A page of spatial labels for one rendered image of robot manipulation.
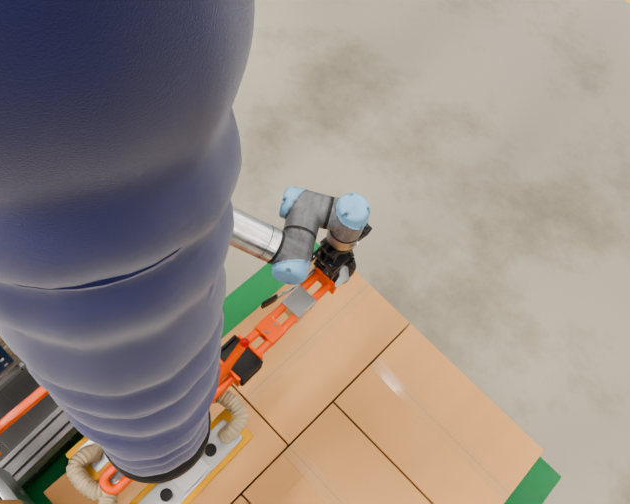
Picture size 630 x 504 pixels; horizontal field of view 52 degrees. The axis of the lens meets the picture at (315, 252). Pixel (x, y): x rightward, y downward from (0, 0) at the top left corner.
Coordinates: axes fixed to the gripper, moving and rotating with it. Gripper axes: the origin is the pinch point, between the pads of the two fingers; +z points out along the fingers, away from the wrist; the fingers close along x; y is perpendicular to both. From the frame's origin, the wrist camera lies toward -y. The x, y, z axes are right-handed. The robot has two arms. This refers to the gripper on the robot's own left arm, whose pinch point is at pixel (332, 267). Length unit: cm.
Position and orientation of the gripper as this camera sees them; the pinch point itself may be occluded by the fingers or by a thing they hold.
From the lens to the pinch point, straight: 170.8
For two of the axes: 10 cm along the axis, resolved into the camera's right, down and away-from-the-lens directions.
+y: -6.7, 6.2, -4.2
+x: 7.3, 6.5, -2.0
